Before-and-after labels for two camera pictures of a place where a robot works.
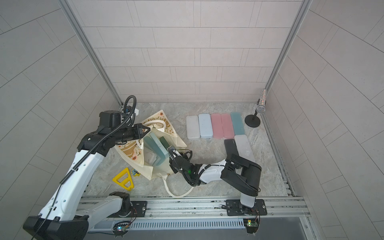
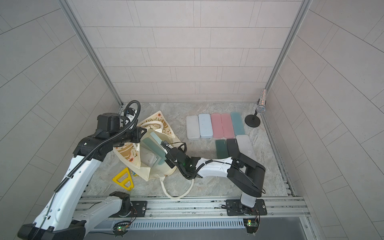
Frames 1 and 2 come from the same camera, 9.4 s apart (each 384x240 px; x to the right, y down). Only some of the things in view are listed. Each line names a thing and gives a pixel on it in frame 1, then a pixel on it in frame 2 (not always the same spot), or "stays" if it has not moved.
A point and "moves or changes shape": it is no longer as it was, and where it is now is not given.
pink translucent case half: x=217 y=126 stays
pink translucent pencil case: x=227 y=126 stays
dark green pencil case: x=164 y=142 moves or changes shape
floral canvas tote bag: x=135 y=152 stays
